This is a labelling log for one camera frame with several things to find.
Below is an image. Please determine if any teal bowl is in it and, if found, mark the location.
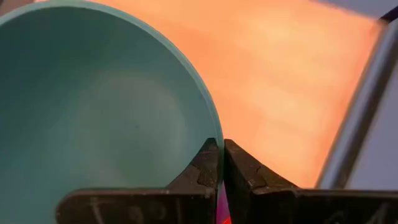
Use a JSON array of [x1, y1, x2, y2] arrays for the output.
[[0, 0, 225, 224]]

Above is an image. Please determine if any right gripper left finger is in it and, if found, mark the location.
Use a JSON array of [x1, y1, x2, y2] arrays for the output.
[[55, 138, 220, 224]]

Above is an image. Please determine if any pink bowl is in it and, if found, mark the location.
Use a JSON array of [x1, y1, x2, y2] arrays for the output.
[[216, 183, 233, 224]]

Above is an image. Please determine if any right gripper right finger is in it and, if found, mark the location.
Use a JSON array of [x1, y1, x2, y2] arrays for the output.
[[223, 139, 398, 224]]

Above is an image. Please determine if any wooden shelf with black brackets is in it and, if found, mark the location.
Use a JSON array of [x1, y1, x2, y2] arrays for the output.
[[90, 0, 398, 190]]

